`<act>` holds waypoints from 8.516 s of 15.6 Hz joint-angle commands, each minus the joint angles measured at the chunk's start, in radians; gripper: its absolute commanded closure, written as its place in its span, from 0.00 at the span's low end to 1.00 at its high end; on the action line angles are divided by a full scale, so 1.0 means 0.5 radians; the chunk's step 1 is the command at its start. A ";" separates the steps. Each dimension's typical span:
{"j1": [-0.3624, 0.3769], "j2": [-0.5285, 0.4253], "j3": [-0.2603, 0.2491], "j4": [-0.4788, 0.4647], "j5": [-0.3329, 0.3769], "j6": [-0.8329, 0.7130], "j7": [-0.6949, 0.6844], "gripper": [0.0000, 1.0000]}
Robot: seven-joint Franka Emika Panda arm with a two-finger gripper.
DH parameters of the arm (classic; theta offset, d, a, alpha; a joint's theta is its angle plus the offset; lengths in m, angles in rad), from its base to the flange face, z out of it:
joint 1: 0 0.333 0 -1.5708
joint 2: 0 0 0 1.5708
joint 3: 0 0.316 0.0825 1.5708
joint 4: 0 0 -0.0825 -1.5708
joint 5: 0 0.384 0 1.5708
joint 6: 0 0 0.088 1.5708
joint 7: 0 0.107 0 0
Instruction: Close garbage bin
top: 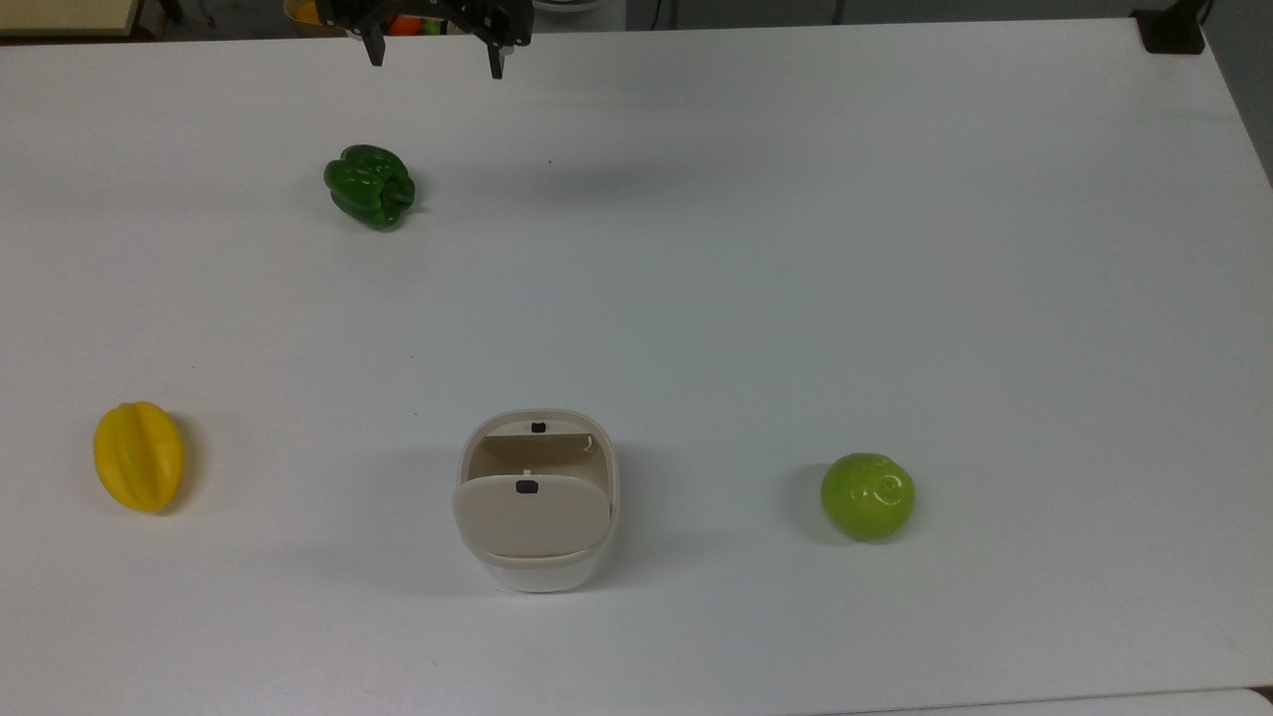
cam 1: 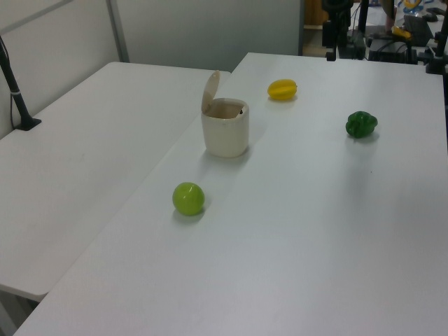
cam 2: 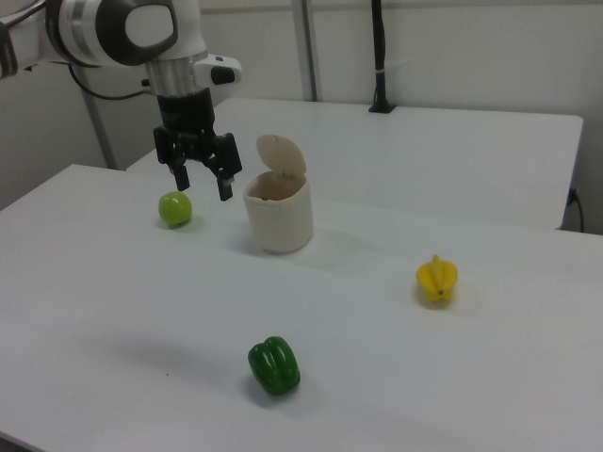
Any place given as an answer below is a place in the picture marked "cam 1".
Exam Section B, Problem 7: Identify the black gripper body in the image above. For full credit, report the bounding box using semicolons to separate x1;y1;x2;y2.
321;0;351;50

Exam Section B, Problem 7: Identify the cream round bin lid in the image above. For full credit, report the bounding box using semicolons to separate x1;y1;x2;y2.
201;69;222;115

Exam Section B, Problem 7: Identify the cream plastic garbage bin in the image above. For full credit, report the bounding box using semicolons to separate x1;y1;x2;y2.
200;97;251;159

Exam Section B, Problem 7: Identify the wooden cabinet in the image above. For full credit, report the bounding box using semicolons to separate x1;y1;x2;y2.
302;0;327;57

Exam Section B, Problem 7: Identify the thin black upright pole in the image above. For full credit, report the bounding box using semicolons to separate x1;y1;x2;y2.
356;0;370;39

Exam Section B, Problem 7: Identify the black equipment box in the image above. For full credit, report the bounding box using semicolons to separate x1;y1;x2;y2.
367;37;418;64

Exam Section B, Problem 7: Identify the yellow starfruit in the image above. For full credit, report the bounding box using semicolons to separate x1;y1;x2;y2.
267;78;299;102

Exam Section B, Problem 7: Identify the yellow handheld tool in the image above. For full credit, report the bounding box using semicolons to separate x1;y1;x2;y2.
391;24;412;40

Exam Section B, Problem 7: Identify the green bell pepper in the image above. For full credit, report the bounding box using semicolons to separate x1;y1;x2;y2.
345;111;379;139

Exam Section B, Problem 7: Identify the black tripod stand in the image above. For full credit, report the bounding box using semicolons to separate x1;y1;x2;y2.
424;30;448;75

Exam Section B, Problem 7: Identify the green apple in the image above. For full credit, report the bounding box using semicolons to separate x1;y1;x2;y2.
171;181;206;216

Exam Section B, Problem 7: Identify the black pole with clamp base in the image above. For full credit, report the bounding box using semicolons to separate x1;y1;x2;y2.
0;34;42;132

